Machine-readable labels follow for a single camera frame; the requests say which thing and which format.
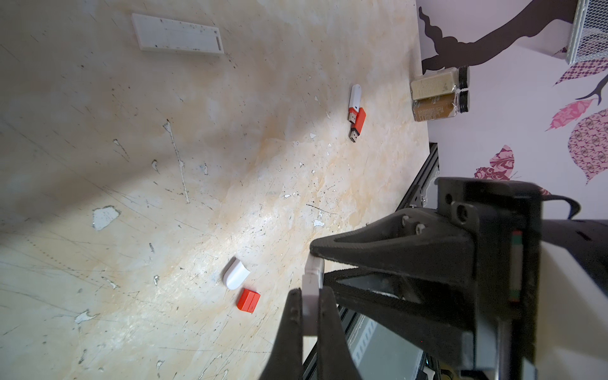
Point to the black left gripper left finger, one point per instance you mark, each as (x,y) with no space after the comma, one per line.
(285,360)

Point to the red usb drive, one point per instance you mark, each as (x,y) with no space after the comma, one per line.
(357,119)

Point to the white usb drive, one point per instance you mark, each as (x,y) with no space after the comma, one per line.
(157,34)

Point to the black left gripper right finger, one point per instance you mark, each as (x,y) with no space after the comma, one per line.
(334,358)

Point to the white square usb cap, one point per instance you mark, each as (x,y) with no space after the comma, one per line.
(312,283)

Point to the glass jar black lid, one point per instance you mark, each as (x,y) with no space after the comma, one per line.
(440,83)
(441,107)

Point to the red usb cap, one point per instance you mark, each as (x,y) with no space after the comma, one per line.
(248,301)

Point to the white usb drive rounded body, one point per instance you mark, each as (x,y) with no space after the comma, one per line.
(354,103)

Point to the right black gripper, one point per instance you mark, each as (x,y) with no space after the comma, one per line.
(491,229)

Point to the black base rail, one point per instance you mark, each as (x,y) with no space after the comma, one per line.
(396,265)

